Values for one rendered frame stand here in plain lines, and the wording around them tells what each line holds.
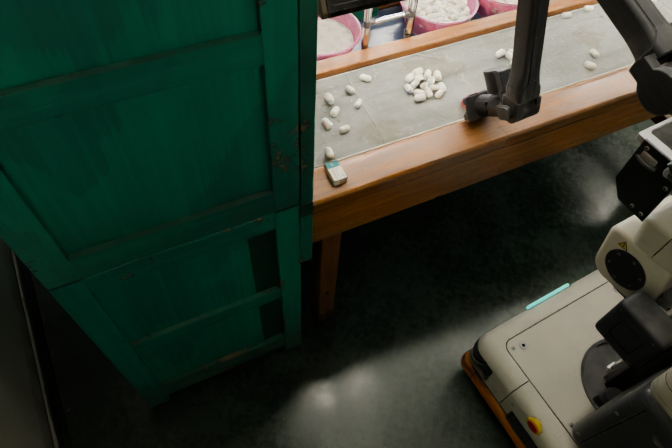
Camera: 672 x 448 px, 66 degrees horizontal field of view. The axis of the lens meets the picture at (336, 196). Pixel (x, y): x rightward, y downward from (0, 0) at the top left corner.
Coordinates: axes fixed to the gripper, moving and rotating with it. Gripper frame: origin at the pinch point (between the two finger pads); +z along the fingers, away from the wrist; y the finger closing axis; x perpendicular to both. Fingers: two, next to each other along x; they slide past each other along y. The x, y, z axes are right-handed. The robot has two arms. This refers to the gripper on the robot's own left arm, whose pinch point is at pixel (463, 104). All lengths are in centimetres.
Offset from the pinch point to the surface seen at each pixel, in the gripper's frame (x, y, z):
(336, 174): 4.9, 45.3, -11.3
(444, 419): 97, 26, 1
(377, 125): -0.9, 26.1, 2.8
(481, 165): 16.7, 2.2, -7.2
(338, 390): 83, 53, 18
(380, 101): -6.0, 20.9, 9.0
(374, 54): -18.5, 14.7, 20.0
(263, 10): -32, 63, -53
